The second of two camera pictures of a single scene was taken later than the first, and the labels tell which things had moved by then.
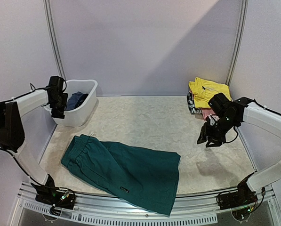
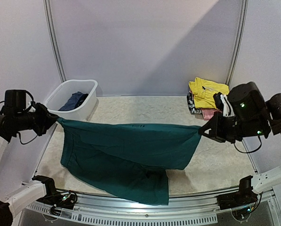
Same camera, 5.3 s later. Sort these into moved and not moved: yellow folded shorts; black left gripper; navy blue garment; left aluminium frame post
Moved: black left gripper
Not moved: yellow folded shorts; navy blue garment; left aluminium frame post
